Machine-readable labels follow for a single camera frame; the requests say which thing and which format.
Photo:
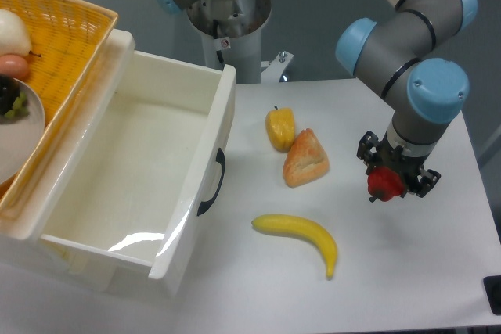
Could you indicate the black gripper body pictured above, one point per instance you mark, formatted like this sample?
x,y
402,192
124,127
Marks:
x,y
396,161

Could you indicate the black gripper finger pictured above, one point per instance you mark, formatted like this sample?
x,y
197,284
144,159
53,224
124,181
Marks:
x,y
367,153
419,181

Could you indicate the red toy pepper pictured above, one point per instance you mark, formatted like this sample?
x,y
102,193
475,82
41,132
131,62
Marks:
x,y
384,184

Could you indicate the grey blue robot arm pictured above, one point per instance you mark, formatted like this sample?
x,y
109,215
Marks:
x,y
392,59

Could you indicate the yellow toy pepper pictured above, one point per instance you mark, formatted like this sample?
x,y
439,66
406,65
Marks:
x,y
280,127

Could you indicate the open white drawer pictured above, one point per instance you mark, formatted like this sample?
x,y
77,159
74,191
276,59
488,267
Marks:
x,y
133,197

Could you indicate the white drawer cabinet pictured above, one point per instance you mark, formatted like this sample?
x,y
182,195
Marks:
x,y
35,191

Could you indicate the toy bread triangle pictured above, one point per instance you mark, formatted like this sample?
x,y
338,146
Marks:
x,y
306,160

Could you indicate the yellow toy banana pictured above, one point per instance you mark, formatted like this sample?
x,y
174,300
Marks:
x,y
302,228

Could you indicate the black corner object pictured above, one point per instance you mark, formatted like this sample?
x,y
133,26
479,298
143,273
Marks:
x,y
492,286

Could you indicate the yellow woven basket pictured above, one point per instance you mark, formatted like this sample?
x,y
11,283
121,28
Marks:
x,y
68,36

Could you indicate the white plate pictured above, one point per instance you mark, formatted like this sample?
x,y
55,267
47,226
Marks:
x,y
21,135

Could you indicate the dark toy grapes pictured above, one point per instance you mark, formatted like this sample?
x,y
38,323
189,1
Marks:
x,y
9,92

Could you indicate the black drawer handle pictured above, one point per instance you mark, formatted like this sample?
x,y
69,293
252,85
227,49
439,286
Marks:
x,y
217,177

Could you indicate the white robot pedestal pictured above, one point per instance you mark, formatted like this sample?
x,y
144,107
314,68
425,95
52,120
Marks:
x,y
230,32

